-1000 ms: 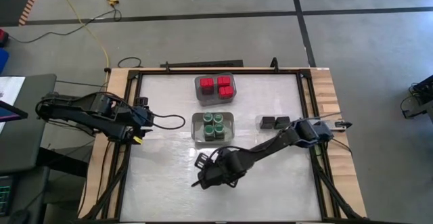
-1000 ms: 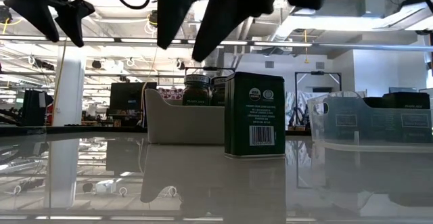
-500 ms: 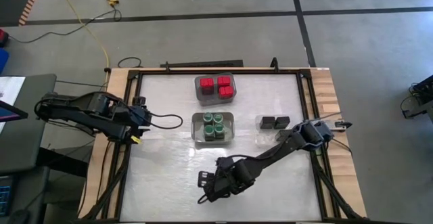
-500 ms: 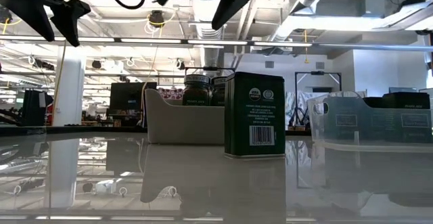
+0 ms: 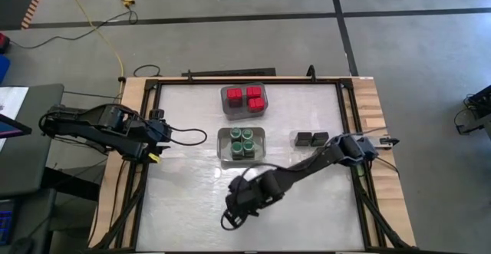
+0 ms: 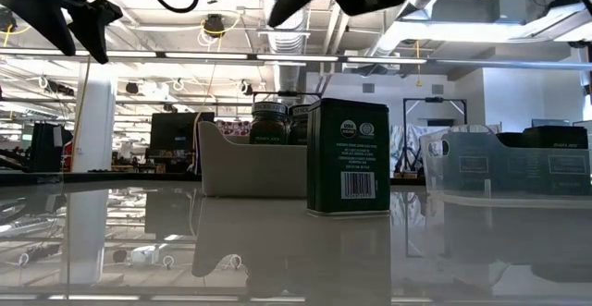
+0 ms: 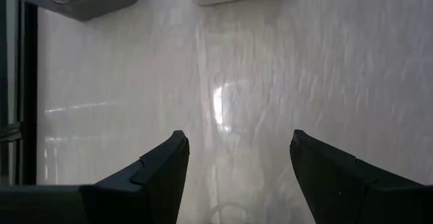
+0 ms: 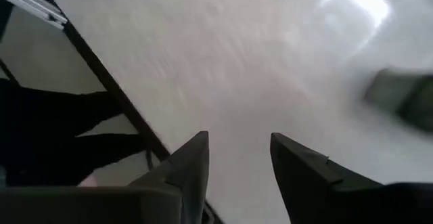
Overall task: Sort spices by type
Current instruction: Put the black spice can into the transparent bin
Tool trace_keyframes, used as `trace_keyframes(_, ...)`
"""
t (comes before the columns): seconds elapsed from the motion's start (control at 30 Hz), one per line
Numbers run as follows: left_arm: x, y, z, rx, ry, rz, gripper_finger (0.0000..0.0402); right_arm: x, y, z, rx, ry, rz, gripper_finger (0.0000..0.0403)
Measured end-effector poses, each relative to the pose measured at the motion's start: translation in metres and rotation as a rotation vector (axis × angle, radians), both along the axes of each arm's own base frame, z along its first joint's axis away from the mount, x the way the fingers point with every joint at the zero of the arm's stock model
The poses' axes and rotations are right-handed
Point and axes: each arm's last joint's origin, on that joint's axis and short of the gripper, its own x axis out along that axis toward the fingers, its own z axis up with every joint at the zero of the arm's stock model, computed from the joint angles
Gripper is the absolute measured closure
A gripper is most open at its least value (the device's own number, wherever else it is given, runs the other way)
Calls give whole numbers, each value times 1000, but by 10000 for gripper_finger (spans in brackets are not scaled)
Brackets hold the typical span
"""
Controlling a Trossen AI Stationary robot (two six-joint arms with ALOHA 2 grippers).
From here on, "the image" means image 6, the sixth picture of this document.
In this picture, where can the tall black gantry frame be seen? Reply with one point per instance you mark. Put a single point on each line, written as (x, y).
(435, 99)

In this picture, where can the white plastic bin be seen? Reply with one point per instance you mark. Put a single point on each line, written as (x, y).
(250, 172)

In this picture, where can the clear plastic bin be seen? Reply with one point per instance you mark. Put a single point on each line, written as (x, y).
(432, 176)

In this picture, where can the white square pillar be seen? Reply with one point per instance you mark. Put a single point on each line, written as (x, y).
(94, 121)

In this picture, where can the small black monitor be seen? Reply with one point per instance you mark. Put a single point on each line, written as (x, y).
(46, 146)

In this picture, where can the black aluminium table frame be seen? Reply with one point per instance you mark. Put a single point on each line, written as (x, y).
(92, 178)

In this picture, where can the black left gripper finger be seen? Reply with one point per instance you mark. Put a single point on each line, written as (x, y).
(97, 28)
(46, 24)

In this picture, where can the large black monitor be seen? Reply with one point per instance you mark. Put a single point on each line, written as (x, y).
(180, 130)

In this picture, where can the dark green spice tin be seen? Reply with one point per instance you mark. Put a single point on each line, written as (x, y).
(566, 167)
(513, 167)
(472, 167)
(349, 158)

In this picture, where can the linear ceiling light strip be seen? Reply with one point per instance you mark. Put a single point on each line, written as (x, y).
(208, 55)

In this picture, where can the blue-screen monitor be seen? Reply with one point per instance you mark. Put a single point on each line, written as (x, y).
(550, 122)

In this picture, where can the green-lidded spice jar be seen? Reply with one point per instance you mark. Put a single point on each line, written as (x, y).
(268, 123)
(298, 126)

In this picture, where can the leaf patterned cloth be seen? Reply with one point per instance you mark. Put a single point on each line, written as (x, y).
(407, 144)

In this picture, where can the silver ribbed ventilation duct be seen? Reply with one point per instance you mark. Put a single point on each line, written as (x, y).
(287, 47)

